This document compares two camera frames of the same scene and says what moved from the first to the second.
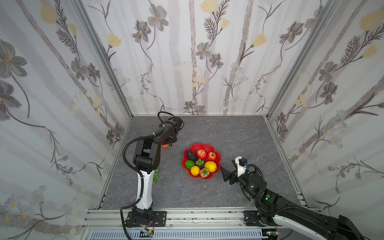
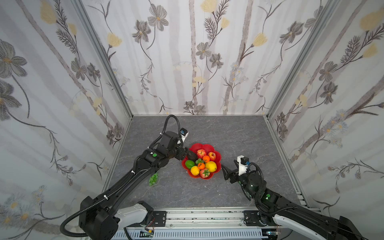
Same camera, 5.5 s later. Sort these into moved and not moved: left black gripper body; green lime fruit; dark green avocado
Moved: left black gripper body
Not moved: green lime fruit; dark green avocado
